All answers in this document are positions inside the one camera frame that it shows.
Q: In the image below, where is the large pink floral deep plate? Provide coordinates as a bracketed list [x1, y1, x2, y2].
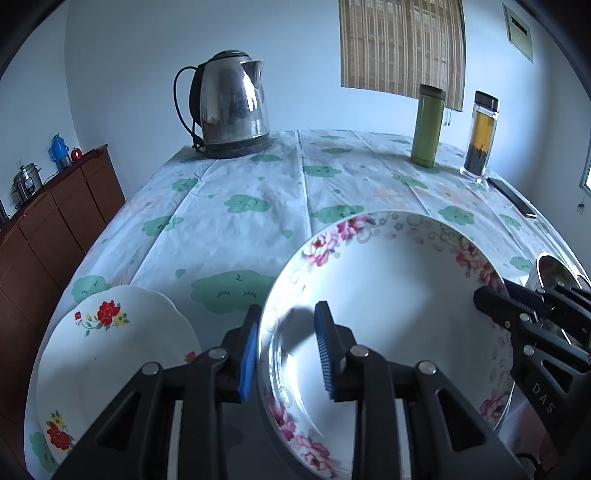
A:
[257, 211, 517, 480]

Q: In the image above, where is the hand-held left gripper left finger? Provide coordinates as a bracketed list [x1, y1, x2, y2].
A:
[51, 304, 264, 480]

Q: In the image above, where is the dark kettle base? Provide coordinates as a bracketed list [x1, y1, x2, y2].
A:
[193, 133, 273, 160]

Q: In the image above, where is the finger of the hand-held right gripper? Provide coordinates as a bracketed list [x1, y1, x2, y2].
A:
[473, 279, 591, 371]
[536, 282, 591, 348]

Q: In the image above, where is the stainless steel electric kettle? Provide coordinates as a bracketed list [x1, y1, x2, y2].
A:
[174, 50, 271, 149]

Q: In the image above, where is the bamboo window blind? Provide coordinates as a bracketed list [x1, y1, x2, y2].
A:
[338, 0, 466, 112]

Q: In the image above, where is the framed wall panel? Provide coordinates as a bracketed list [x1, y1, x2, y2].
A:
[502, 2, 534, 64]

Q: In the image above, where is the glass tea bottle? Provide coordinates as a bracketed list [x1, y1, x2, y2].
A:
[459, 90, 500, 181]

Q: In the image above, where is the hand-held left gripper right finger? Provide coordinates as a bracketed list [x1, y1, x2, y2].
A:
[314, 301, 532, 480]

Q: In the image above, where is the green thermos flask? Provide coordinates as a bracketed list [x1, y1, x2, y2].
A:
[410, 84, 447, 168]

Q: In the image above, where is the brown wooden cabinet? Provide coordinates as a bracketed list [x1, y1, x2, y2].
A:
[0, 144, 126, 430]

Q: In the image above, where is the cloud print tablecloth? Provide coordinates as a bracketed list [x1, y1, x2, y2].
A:
[23, 129, 587, 480]

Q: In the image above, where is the silver rice cooker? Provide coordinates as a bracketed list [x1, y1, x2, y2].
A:
[11, 162, 44, 204]

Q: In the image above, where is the small red flower white plate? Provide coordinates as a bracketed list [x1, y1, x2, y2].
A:
[24, 285, 203, 467]

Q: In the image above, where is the black smartphone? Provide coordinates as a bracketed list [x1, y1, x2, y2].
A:
[487, 177, 539, 219]

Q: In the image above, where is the blue thermos jug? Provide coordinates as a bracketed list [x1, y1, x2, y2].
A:
[48, 134, 70, 169]

